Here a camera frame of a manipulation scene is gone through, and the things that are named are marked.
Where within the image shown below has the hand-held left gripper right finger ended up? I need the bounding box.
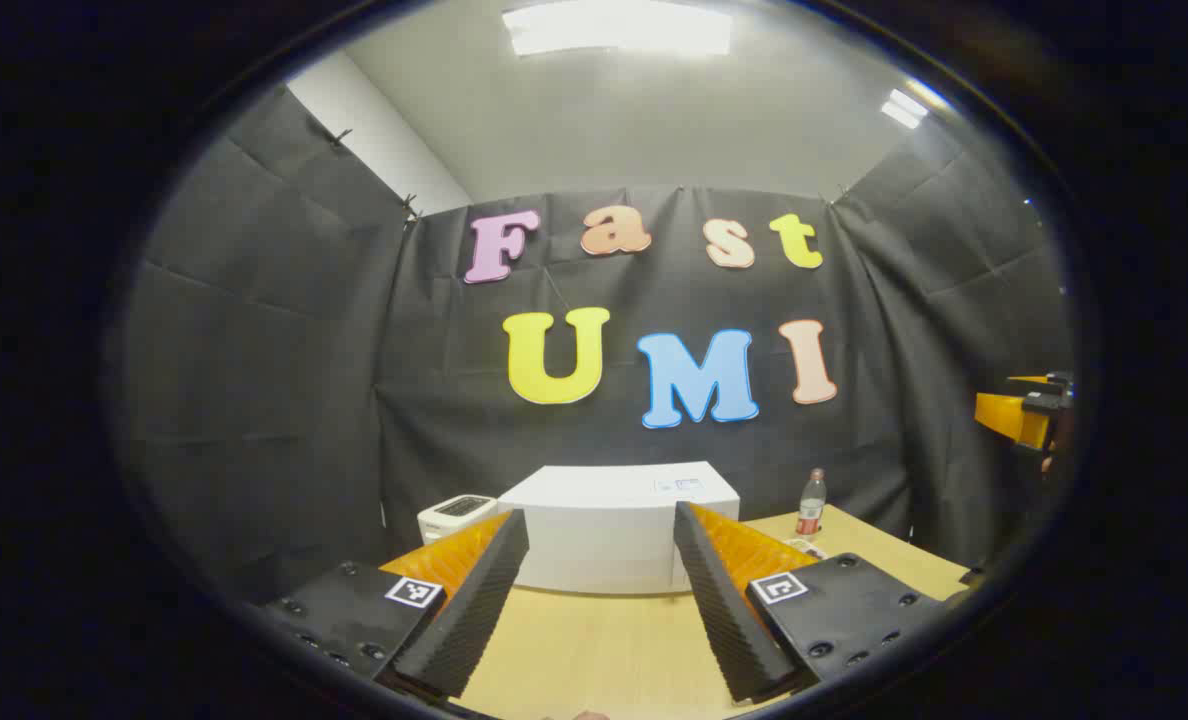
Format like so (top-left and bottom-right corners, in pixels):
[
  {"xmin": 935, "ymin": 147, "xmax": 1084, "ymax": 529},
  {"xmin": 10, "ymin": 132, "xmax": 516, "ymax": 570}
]
[{"xmin": 672, "ymin": 500, "xmax": 955, "ymax": 704}]

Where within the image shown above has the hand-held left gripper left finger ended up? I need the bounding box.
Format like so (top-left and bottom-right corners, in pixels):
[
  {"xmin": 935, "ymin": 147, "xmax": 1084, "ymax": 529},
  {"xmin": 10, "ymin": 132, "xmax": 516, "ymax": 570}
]
[{"xmin": 259, "ymin": 508, "xmax": 532, "ymax": 701}]

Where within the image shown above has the white microwave oven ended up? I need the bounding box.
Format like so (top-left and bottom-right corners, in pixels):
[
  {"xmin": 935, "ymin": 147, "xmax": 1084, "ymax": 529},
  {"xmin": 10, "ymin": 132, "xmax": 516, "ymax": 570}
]
[{"xmin": 497, "ymin": 461, "xmax": 741, "ymax": 596}]

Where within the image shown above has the white toaster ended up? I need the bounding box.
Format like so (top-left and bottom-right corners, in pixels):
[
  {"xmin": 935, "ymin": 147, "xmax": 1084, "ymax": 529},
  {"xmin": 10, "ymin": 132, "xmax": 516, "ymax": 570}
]
[{"xmin": 417, "ymin": 494, "xmax": 500, "ymax": 546}]

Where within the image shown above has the clear bottle with red label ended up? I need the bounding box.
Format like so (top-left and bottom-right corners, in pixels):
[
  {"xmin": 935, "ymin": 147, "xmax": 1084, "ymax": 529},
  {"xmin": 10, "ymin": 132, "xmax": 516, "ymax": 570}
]
[{"xmin": 796, "ymin": 467, "xmax": 828, "ymax": 538}]

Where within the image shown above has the black backdrop cloth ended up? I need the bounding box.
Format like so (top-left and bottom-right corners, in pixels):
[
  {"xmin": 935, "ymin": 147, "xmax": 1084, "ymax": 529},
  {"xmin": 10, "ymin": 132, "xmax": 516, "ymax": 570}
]
[{"xmin": 119, "ymin": 85, "xmax": 1075, "ymax": 601}]

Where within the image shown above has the small ceiling light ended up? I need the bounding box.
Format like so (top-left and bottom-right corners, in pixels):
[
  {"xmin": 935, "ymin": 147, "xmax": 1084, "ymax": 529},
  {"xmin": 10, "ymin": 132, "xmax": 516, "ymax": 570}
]
[{"xmin": 880, "ymin": 88, "xmax": 930, "ymax": 131}]

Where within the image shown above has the large ceiling light panel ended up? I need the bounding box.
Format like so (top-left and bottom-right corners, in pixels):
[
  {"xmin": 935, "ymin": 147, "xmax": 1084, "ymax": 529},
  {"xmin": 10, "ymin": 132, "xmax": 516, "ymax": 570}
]
[{"xmin": 502, "ymin": 0, "xmax": 733, "ymax": 58}]

